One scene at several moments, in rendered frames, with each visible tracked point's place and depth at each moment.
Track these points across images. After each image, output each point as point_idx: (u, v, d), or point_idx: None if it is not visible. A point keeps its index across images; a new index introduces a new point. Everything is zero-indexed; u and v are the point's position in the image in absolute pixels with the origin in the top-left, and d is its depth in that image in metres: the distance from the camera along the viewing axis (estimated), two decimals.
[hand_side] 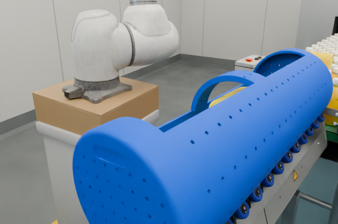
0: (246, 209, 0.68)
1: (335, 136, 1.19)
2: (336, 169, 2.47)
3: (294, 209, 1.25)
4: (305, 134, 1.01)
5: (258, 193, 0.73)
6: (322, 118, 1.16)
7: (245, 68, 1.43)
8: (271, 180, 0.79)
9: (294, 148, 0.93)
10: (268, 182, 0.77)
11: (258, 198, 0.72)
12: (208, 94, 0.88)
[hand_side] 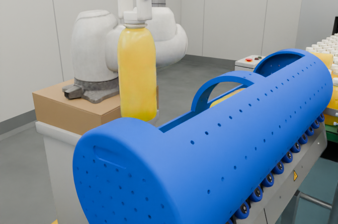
0: (246, 209, 0.68)
1: (335, 136, 1.19)
2: (336, 169, 2.47)
3: (294, 209, 1.25)
4: (305, 134, 1.01)
5: (258, 193, 0.73)
6: (322, 118, 1.16)
7: (245, 68, 1.43)
8: (271, 180, 0.79)
9: (294, 148, 0.93)
10: (268, 182, 0.77)
11: (258, 198, 0.72)
12: (208, 94, 0.88)
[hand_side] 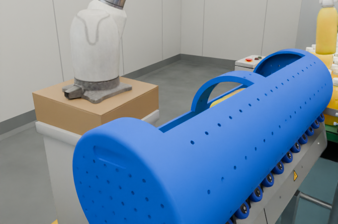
0: (246, 209, 0.68)
1: (335, 136, 1.19)
2: (336, 169, 2.47)
3: (294, 209, 1.25)
4: (305, 134, 1.01)
5: (258, 193, 0.73)
6: (322, 118, 1.16)
7: (245, 68, 1.43)
8: (271, 180, 0.79)
9: (294, 148, 0.93)
10: (268, 182, 0.77)
11: (258, 198, 0.72)
12: (208, 94, 0.88)
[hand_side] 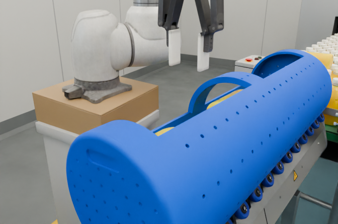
0: (245, 207, 0.68)
1: (335, 136, 1.19)
2: (336, 169, 2.47)
3: (294, 209, 1.25)
4: (303, 133, 1.01)
5: (258, 192, 0.74)
6: (322, 118, 1.16)
7: (245, 68, 1.43)
8: (271, 178, 0.79)
9: (297, 151, 0.94)
10: (271, 183, 0.78)
11: (260, 197, 0.73)
12: (205, 95, 0.87)
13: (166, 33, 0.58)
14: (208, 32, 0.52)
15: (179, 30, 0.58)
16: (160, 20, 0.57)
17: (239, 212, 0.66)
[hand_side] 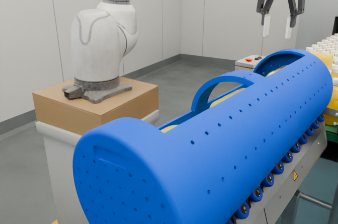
0: (246, 209, 0.68)
1: (335, 136, 1.19)
2: (336, 169, 2.47)
3: (294, 209, 1.25)
4: (305, 134, 1.01)
5: (258, 193, 0.73)
6: (322, 118, 1.16)
7: (245, 68, 1.43)
8: (271, 180, 0.79)
9: (294, 148, 0.93)
10: (268, 182, 0.77)
11: (258, 198, 0.72)
12: (208, 94, 0.88)
13: (262, 17, 0.91)
14: (294, 15, 0.85)
15: (270, 14, 0.91)
16: (258, 8, 0.90)
17: None
